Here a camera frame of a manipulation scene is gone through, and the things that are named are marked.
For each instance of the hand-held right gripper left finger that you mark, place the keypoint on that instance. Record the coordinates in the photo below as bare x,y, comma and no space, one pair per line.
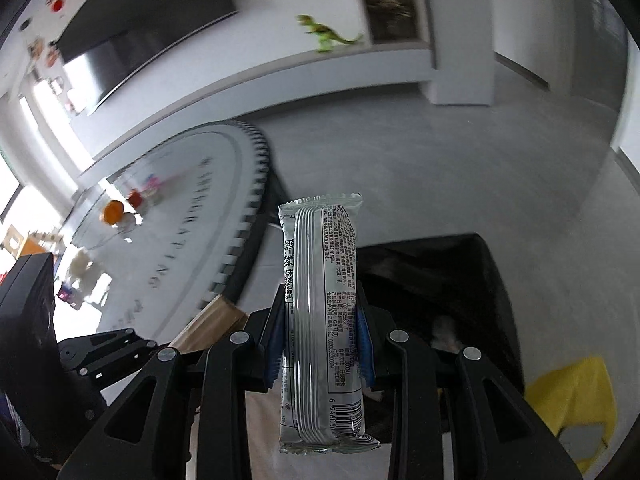
274,360

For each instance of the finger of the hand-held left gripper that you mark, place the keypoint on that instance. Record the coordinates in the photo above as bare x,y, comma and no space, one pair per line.
110,350

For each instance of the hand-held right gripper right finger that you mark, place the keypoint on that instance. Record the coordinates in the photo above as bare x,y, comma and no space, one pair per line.
366,355

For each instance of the silver snack packet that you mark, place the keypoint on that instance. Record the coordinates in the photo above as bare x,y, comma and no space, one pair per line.
320,285

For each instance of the black trash bin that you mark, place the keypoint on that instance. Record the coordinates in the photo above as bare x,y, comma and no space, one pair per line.
440,280

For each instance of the colourful small box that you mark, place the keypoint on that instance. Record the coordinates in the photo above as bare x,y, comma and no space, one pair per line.
67,296

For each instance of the white crumpled paper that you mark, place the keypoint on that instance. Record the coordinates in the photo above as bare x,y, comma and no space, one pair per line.
446,332

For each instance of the wooden children's chair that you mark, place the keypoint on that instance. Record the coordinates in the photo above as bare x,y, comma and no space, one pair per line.
15,238

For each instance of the orange round toy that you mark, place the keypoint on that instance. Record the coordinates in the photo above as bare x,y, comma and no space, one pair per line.
112,211

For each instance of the red velvet box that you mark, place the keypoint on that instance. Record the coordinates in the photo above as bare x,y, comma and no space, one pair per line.
134,198

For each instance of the blue and pink toy block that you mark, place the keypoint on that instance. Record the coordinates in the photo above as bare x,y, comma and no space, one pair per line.
151,182

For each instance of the yellow bag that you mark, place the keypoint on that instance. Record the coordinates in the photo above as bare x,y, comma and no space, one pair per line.
575,395

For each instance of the black television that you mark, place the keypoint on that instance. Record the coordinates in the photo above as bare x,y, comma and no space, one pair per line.
150,30

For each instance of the green toy dinosaur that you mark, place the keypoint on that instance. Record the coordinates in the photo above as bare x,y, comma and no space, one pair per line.
327,35

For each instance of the dried flower bunch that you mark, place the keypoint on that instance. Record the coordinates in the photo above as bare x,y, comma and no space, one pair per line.
392,7

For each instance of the white shelf unit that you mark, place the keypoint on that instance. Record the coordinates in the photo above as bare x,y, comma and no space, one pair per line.
427,10

